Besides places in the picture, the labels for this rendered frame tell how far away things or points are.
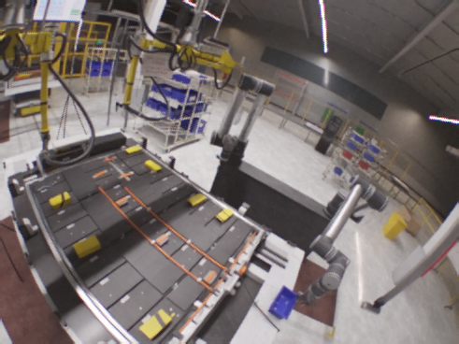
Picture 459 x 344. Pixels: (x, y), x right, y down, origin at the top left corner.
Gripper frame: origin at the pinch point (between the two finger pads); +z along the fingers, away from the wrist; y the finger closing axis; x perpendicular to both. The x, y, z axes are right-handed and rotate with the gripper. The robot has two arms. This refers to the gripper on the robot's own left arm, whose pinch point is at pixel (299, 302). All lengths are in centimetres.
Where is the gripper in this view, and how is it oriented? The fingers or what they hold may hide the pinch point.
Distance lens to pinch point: 139.6
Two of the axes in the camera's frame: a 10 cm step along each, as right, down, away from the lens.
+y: -7.6, -5.3, 3.8
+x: -5.7, 2.4, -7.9
